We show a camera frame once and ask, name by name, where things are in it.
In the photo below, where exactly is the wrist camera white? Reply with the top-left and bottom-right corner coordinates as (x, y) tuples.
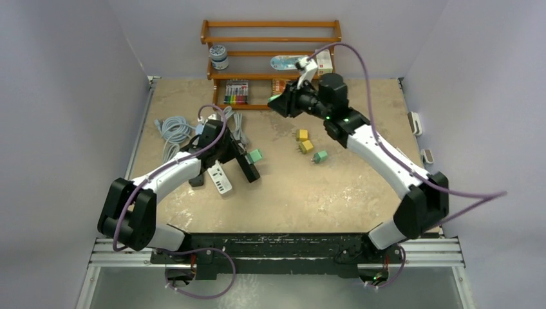
(195, 113), (220, 135)
(295, 57), (318, 89)

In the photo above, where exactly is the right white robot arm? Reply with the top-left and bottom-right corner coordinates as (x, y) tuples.
(267, 73), (449, 262)

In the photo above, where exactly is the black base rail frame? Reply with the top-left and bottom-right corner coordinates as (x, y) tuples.
(87, 232), (466, 283)

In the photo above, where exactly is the white wall bracket upper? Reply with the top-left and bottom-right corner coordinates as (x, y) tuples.
(407, 111), (423, 136)

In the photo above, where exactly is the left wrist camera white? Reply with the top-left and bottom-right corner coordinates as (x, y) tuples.
(195, 113), (220, 135)

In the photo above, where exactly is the blue packaged toothbrush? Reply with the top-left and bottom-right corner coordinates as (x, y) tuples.
(270, 55), (306, 71)

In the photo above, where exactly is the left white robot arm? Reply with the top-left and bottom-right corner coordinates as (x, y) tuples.
(97, 120), (260, 263)

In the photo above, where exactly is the yellow plug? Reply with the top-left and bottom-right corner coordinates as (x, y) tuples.
(295, 129), (309, 142)
(297, 140), (314, 155)

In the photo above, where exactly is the coiled grey cable round socket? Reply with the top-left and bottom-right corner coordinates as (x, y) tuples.
(154, 116), (195, 163)

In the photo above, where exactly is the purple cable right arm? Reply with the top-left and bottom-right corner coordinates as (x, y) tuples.
(308, 42), (509, 291)

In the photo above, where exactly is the blue white round tin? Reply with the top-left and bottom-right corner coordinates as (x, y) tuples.
(209, 45), (229, 70)

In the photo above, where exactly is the green plug black strip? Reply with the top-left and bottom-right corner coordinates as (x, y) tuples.
(247, 149), (263, 164)
(268, 95), (282, 104)

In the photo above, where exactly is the white wall bracket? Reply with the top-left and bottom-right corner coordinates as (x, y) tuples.
(407, 111), (423, 136)
(420, 149), (434, 164)

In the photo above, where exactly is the wooden shelf rack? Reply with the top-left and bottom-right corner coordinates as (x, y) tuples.
(200, 20), (342, 108)

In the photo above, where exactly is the pack of coloured markers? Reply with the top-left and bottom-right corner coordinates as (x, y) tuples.
(223, 79), (249, 105)

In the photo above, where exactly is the white wall bracket lower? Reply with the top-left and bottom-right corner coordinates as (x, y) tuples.
(420, 149), (434, 164)

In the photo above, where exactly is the white green box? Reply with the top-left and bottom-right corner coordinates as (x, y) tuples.
(315, 49), (334, 75)

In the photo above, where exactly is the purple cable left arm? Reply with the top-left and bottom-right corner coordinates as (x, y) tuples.
(111, 104), (237, 299)

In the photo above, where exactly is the black power strip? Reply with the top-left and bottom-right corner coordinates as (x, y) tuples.
(236, 153), (260, 183)
(189, 174), (204, 187)

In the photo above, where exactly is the small orange book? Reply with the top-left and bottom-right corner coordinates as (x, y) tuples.
(271, 79), (291, 97)

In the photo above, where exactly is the bundled grey cable centre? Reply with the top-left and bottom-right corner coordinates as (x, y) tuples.
(221, 106), (250, 148)

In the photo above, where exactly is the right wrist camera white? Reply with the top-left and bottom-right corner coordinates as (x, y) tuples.
(295, 57), (318, 89)

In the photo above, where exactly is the white power strip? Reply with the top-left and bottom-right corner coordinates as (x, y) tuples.
(207, 162), (232, 195)

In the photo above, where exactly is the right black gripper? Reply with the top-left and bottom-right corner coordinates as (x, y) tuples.
(270, 77), (332, 120)

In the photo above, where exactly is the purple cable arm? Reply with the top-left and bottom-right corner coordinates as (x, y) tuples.
(308, 42), (509, 291)
(111, 104), (237, 299)

